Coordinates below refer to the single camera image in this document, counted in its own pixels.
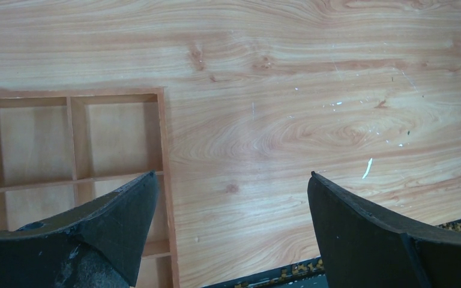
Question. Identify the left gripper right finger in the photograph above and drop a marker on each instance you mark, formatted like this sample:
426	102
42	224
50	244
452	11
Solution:
327	200

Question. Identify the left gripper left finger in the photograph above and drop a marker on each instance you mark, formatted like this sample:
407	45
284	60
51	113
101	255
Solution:
97	244

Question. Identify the wooden compartment tray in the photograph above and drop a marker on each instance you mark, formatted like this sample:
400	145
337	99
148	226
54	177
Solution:
61	149

